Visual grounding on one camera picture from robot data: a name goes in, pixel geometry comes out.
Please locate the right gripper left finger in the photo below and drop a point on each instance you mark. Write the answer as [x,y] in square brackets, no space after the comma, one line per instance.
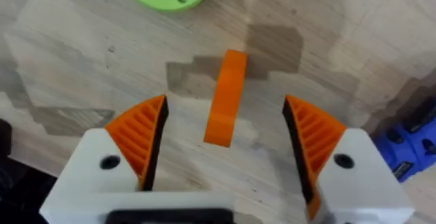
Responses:
[102,169]

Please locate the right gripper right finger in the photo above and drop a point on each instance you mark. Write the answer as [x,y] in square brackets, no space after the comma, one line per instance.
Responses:
[354,183]

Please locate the blue electric screwdriver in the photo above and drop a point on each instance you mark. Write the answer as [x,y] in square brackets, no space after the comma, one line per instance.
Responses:
[408,145]

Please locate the orange ribbed wedge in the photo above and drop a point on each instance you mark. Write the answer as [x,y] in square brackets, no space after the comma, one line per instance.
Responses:
[226,98]

